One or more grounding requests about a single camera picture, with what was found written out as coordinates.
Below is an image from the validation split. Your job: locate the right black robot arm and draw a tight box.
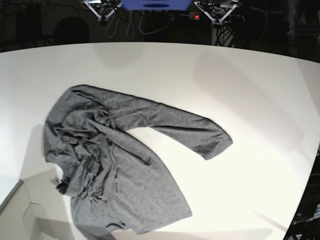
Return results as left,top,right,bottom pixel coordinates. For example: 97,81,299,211
79,0,123,25

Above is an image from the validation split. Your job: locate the grey long-sleeve t-shirt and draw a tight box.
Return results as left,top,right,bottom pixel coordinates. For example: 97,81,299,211
43,85,233,240

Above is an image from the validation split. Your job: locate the white looped cable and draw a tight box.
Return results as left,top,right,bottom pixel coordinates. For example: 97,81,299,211
104,5,176,40

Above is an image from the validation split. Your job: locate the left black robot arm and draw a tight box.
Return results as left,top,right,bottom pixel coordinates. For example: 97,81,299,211
192,0,240,25

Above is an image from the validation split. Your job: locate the black power strip red switch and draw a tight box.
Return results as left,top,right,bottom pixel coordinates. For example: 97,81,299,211
188,11,245,23

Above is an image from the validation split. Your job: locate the blue plastic panel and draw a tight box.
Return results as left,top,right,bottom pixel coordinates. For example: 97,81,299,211
121,0,192,11

